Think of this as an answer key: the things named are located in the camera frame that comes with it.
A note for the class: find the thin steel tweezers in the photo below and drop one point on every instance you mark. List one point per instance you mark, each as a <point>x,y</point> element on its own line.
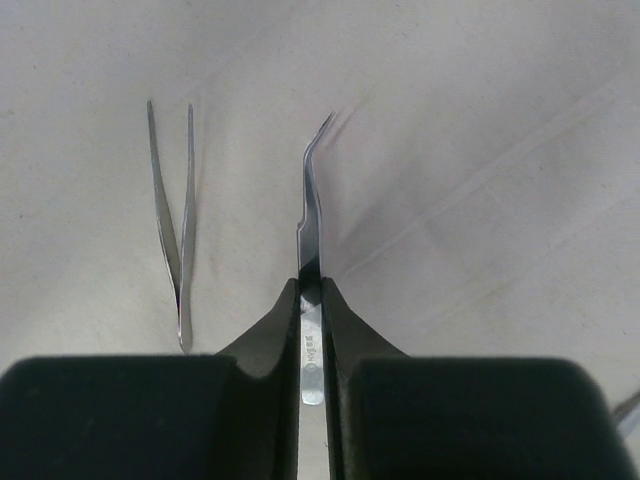
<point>178,251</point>

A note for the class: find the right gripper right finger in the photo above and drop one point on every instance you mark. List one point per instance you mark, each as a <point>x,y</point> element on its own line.
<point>394,416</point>

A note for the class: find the curved tip steel tweezers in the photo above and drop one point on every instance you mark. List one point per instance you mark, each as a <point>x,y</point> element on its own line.
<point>312,383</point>

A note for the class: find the steel hemostat forceps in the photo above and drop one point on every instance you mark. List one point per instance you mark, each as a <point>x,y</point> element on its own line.
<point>626,414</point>

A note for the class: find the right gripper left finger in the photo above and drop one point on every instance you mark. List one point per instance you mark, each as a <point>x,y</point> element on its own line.
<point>231,415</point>

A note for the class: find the beige cloth mat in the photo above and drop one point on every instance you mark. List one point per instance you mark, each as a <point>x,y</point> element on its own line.
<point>479,184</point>

